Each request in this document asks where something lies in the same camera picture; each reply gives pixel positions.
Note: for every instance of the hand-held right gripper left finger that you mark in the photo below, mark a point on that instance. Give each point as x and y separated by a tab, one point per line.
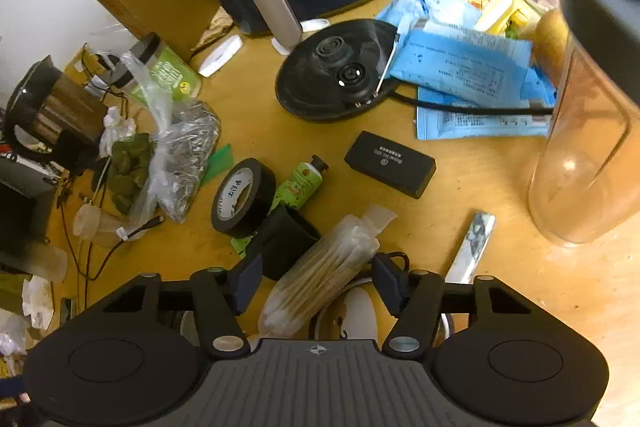
247	282

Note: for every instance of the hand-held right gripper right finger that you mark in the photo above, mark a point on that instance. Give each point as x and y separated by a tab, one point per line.
387	282

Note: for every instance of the tan round pouch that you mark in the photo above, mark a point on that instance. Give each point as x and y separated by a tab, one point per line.
357	307

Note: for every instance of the cotton swab bag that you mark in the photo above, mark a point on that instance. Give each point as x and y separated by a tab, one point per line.
320	272

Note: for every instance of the green hand cream tube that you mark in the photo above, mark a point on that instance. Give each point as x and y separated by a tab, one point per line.
300	182

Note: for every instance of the black cylindrical cup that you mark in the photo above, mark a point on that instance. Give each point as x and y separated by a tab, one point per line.
287	242

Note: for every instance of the black tape roll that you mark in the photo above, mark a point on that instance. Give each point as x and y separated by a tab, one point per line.
222	219

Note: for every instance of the white blue stick sachet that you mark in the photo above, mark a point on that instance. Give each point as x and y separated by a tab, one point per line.
475	237

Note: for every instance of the small black box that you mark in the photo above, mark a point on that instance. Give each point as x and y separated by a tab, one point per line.
390	164

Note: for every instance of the green paper piece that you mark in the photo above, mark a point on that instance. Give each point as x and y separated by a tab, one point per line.
220	162

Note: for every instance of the plastic bag of seeds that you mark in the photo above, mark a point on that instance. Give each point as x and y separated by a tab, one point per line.
185	147

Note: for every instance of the small clear plastic jar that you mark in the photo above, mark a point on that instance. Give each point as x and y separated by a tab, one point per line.
95	224

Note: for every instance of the blue printed packet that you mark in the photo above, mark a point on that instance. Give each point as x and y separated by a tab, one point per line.
475	127
465	62

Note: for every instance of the white crumpled plastic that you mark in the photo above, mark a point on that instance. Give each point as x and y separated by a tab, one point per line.
117	127

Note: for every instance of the clear plastic cup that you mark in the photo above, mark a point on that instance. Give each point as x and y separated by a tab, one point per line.
45	262

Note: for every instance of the crumpled white paper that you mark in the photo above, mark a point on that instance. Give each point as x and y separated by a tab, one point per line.
39	302

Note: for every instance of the black kettle base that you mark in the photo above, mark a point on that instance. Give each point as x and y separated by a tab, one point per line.
310	77

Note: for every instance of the green label jar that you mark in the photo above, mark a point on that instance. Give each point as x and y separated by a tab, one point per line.
170	72

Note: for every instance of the white oval device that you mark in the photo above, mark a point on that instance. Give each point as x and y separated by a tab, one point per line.
220	57

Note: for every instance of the white paper tag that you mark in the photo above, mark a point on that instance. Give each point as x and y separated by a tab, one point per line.
280	45

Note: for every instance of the clear shaker bottle grey lid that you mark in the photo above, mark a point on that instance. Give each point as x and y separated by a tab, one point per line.
585	132

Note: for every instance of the brown crumpled packet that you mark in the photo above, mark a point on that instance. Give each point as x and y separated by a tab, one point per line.
212	29

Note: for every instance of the stainless steel kettle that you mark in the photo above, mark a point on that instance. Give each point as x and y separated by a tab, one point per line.
55	102

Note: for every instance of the yellow-brown fruit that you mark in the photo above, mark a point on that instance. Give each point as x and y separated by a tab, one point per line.
550	42

